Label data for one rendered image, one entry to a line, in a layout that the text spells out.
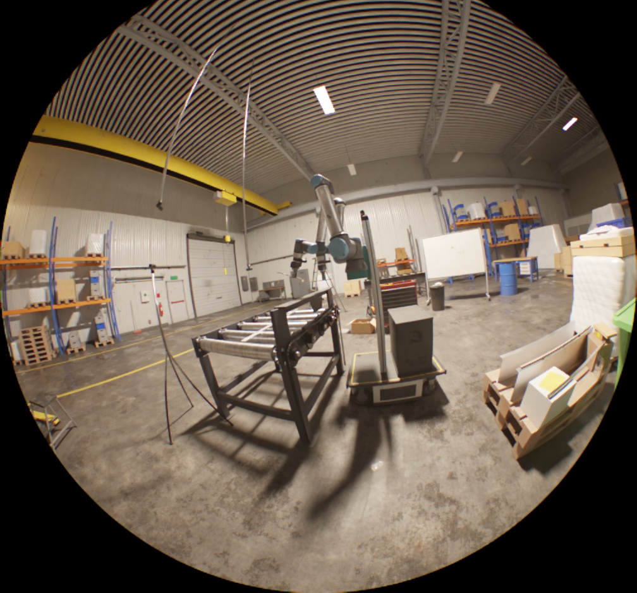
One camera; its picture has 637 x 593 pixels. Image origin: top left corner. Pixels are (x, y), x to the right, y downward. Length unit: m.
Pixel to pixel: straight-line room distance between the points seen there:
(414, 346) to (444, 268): 4.23
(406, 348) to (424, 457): 0.94
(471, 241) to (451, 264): 0.88
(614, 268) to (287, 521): 3.18
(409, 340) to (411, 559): 1.64
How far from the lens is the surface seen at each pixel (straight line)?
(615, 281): 2.67
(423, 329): 1.67
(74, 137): 7.74
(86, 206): 10.55
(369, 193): 11.81
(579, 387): 1.96
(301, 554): 1.35
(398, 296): 3.61
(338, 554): 1.33
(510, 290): 6.10
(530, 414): 1.54
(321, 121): 9.76
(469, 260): 5.72
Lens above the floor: 1.32
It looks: level
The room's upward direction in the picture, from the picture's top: 8 degrees counter-clockwise
